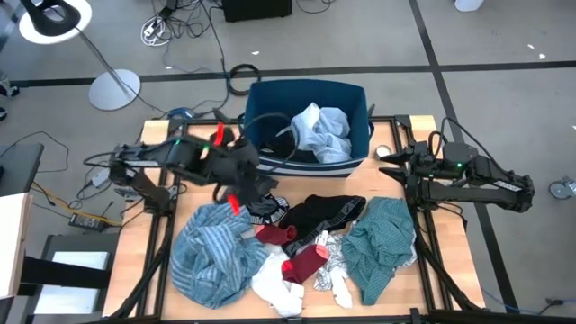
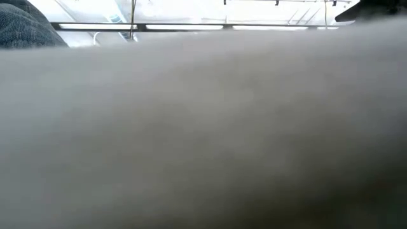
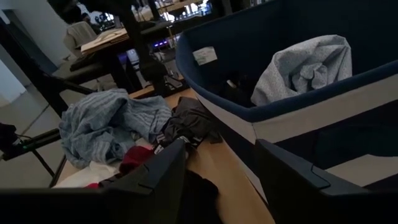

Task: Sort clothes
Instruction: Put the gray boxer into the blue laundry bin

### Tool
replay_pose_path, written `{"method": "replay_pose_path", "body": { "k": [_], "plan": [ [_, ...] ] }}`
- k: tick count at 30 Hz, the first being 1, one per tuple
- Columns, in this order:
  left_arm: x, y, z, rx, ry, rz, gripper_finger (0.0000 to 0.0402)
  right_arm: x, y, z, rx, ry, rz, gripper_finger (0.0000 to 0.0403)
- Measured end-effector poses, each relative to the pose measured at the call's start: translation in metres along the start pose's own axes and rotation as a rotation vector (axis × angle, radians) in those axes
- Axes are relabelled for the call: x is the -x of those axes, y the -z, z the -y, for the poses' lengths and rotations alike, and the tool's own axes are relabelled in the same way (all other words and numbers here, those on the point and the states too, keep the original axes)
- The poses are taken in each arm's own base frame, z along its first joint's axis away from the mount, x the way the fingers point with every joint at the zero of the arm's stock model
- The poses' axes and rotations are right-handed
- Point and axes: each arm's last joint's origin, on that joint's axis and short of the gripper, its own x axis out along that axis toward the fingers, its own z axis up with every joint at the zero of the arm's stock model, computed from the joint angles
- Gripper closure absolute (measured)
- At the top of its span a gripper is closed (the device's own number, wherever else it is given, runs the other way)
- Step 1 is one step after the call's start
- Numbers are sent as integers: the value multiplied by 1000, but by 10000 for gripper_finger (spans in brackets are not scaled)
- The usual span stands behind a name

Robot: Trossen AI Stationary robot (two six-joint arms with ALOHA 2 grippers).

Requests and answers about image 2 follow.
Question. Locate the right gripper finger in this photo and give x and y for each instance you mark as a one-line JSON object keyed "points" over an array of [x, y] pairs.
{"points": [[351, 16]]}

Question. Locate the white grey patterned cloth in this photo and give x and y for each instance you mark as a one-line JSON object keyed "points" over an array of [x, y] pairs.
{"points": [[203, 127]]}

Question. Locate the blue striped towel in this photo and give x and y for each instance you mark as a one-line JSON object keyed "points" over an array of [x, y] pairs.
{"points": [[25, 28]]}

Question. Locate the black overhead light rail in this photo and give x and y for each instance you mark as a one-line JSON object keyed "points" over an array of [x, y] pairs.
{"points": [[141, 27]]}

